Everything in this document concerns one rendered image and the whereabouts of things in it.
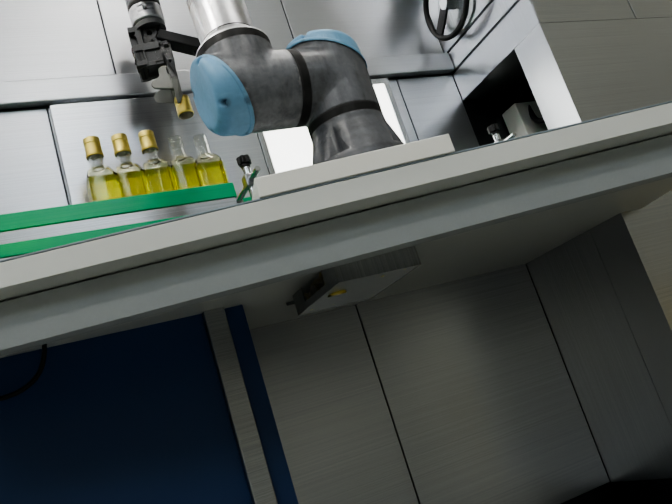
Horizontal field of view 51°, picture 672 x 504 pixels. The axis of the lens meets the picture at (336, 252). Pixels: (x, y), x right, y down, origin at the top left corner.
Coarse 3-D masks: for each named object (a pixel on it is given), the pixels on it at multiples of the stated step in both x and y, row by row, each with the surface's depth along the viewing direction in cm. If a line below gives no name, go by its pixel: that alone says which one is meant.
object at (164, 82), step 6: (162, 66) 154; (162, 72) 153; (168, 72) 154; (162, 78) 153; (168, 78) 153; (174, 78) 152; (156, 84) 152; (162, 84) 152; (168, 84) 152; (174, 84) 152; (174, 90) 152; (180, 90) 153; (180, 96) 153
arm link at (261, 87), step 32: (192, 0) 105; (224, 0) 103; (224, 32) 99; (256, 32) 101; (192, 64) 100; (224, 64) 96; (256, 64) 98; (288, 64) 100; (224, 96) 96; (256, 96) 97; (288, 96) 99; (224, 128) 99; (256, 128) 101; (288, 128) 105
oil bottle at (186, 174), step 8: (176, 160) 149; (184, 160) 150; (192, 160) 150; (176, 168) 148; (184, 168) 149; (192, 168) 150; (176, 176) 148; (184, 176) 148; (192, 176) 149; (200, 176) 150; (176, 184) 148; (184, 184) 148; (192, 184) 148; (200, 184) 149
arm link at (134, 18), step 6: (132, 6) 157; (138, 6) 157; (144, 6) 156; (150, 6) 157; (156, 6) 158; (132, 12) 157; (138, 12) 156; (144, 12) 156; (150, 12) 156; (156, 12) 157; (162, 12) 160; (132, 18) 157; (138, 18) 156; (144, 18) 156; (162, 18) 159; (132, 24) 158
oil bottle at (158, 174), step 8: (152, 160) 148; (160, 160) 148; (144, 168) 146; (152, 168) 146; (160, 168) 147; (168, 168) 148; (152, 176) 146; (160, 176) 147; (168, 176) 147; (152, 184) 145; (160, 184) 146; (168, 184) 147; (152, 192) 145
